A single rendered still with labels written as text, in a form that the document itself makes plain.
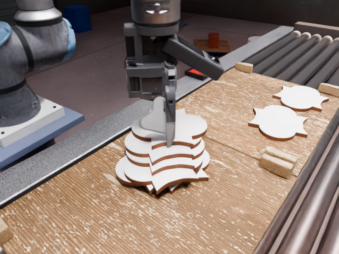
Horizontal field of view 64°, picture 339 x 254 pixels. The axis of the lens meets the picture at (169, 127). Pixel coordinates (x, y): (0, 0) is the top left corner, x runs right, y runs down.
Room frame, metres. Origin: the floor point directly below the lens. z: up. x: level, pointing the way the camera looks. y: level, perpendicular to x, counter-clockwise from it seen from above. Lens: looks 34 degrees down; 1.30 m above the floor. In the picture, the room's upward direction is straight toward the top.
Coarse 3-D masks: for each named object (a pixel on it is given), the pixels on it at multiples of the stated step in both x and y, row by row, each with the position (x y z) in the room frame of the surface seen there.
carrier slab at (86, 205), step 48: (48, 192) 0.33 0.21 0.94; (96, 192) 0.33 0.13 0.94; (144, 192) 0.33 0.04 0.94; (192, 192) 0.33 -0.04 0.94; (240, 192) 0.33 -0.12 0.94; (288, 192) 0.33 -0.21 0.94; (48, 240) 0.24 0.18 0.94; (96, 240) 0.24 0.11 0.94; (144, 240) 0.24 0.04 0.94; (192, 240) 0.24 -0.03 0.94; (240, 240) 0.24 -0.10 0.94
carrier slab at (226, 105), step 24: (240, 72) 0.87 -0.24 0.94; (192, 96) 0.69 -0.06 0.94; (216, 96) 0.69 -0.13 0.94; (240, 96) 0.69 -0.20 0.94; (264, 96) 0.69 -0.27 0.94; (216, 120) 0.56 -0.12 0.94; (240, 120) 0.56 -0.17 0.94; (312, 120) 0.56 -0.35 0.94; (240, 144) 0.47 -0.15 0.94; (264, 144) 0.47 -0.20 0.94; (288, 144) 0.47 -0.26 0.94; (312, 144) 0.47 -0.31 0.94
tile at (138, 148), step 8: (128, 136) 0.43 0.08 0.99; (128, 144) 0.40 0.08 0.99; (136, 144) 0.40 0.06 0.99; (144, 144) 0.40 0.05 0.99; (128, 152) 0.39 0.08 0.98; (136, 152) 0.38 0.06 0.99; (144, 152) 0.38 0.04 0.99; (152, 152) 0.38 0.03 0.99; (160, 152) 0.38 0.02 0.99; (168, 152) 0.38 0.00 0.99; (176, 152) 0.38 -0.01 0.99; (184, 152) 0.38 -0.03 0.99; (192, 152) 0.38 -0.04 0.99; (152, 160) 0.36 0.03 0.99; (160, 160) 0.37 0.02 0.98
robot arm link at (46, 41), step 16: (16, 0) 0.73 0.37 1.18; (32, 0) 0.72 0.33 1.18; (48, 0) 0.74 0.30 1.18; (16, 16) 0.72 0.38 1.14; (32, 16) 0.71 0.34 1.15; (48, 16) 0.72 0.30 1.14; (32, 32) 0.70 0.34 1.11; (48, 32) 0.71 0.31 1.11; (64, 32) 0.75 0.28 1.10; (32, 48) 0.68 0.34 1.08; (48, 48) 0.71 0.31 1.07; (64, 48) 0.74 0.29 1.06; (48, 64) 0.72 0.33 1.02
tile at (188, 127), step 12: (180, 120) 0.47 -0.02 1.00; (192, 120) 0.47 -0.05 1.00; (204, 120) 0.47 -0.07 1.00; (132, 132) 0.43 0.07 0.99; (144, 132) 0.42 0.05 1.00; (156, 132) 0.43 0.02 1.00; (180, 132) 0.43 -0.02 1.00; (192, 132) 0.43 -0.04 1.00; (204, 132) 0.43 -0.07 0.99; (156, 144) 0.39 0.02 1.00; (180, 144) 0.40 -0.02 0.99; (192, 144) 0.39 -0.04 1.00
